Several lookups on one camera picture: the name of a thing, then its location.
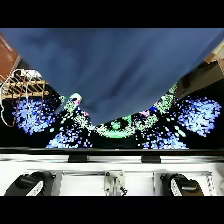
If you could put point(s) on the blue T-shirt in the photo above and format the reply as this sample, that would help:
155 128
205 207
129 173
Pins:
116 66

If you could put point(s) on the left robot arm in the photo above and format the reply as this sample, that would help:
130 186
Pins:
31 185

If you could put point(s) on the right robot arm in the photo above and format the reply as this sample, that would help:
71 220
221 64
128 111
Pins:
181 186

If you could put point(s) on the brown clothes hanger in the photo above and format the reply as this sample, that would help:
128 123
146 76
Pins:
26 95
30 82

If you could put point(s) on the beige cardboard box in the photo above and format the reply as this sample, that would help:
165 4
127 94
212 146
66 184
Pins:
216 53

